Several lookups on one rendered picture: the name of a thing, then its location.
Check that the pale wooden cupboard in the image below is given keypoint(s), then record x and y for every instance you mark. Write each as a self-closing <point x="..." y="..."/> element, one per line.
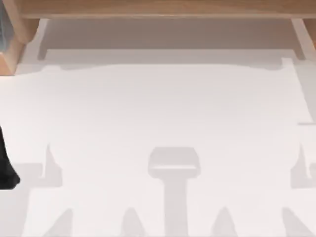
<point x="17" y="37"/>

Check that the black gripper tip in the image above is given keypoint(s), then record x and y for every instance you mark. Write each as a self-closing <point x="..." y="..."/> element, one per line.
<point x="7" y="172"/>

